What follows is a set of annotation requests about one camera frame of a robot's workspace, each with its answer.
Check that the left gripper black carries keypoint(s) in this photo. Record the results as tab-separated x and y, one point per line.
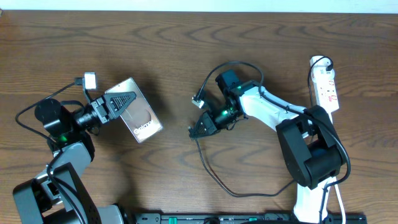
104	109

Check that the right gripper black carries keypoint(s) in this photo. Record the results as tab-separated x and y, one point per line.
209	124

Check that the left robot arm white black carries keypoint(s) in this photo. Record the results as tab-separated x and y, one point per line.
57	194

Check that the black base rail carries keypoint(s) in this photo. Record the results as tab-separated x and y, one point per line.
156	218

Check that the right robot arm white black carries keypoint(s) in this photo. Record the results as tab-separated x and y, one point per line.
312	150

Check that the white power strip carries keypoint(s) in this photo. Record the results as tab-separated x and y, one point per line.
322	75

